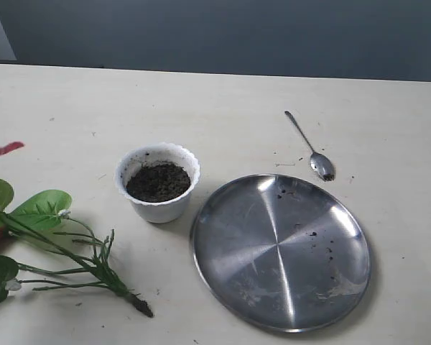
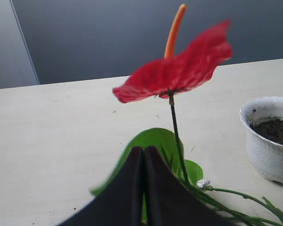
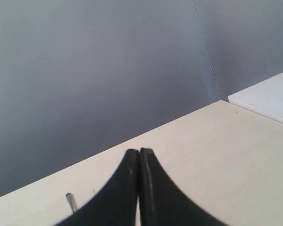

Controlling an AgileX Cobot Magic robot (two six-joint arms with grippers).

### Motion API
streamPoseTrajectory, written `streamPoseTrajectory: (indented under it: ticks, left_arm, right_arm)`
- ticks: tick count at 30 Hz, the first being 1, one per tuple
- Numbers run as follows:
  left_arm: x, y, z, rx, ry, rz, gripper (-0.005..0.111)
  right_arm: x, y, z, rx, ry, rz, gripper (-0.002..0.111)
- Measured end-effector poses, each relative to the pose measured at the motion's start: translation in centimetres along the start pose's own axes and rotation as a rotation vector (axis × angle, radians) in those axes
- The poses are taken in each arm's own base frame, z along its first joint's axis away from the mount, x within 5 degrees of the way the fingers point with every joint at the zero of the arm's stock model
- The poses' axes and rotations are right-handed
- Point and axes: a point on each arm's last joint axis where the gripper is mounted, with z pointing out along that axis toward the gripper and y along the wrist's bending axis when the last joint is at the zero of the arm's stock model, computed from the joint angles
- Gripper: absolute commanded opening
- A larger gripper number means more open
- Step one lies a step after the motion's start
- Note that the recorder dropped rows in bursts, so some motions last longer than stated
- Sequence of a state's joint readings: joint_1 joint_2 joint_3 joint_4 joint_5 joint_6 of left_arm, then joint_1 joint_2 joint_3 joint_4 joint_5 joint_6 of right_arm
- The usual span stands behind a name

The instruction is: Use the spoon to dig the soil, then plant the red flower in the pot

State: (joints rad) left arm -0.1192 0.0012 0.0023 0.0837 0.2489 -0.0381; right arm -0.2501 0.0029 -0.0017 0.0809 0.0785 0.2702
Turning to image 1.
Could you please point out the artificial red anthurium plant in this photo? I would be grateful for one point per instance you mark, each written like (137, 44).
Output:
(37, 220)

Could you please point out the small metal spoon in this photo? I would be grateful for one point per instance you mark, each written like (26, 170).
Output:
(319, 163)

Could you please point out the white scalloped plastic pot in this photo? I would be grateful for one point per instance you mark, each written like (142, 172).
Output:
(154, 154)

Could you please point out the round stainless steel plate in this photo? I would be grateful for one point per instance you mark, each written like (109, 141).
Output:
(281, 253)

